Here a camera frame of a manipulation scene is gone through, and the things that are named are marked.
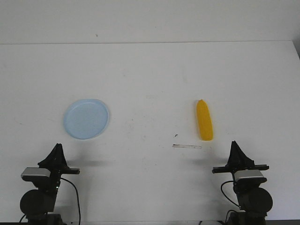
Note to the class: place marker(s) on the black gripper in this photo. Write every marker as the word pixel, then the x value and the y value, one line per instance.
pixel 245 162
pixel 56 163

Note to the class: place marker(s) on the light blue round plate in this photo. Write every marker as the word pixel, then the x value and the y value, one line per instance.
pixel 86 118

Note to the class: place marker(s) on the clear tape strip on table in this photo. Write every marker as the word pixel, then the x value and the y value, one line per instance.
pixel 187 146

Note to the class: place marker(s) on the yellow plastic corn cob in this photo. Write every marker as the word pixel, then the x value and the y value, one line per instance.
pixel 204 121

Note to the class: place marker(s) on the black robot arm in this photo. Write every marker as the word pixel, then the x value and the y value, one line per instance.
pixel 37 205
pixel 253 201

